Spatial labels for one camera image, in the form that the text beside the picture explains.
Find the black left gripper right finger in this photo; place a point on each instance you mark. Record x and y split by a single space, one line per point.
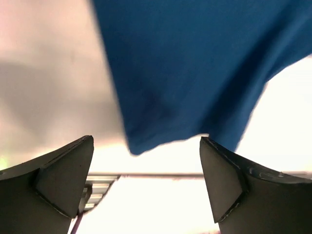
248 198

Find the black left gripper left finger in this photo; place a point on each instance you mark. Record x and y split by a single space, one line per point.
42 196

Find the blue t shirt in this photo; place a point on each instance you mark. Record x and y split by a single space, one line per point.
187 67

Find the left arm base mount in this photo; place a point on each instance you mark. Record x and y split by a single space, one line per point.
96 187

